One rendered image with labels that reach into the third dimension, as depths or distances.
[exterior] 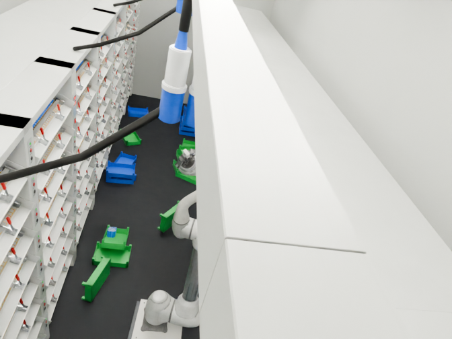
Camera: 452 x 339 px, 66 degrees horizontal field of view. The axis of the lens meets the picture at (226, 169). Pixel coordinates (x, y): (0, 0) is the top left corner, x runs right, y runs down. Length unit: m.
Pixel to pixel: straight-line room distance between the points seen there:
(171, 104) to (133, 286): 2.37
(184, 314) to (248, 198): 2.33
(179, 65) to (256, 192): 0.77
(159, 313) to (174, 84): 1.83
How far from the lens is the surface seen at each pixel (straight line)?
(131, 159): 4.47
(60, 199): 2.49
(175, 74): 0.92
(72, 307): 3.05
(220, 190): 0.15
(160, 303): 2.46
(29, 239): 2.01
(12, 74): 2.09
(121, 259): 3.31
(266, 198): 0.16
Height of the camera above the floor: 2.56
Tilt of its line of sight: 33 degrees down
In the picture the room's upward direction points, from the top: 16 degrees clockwise
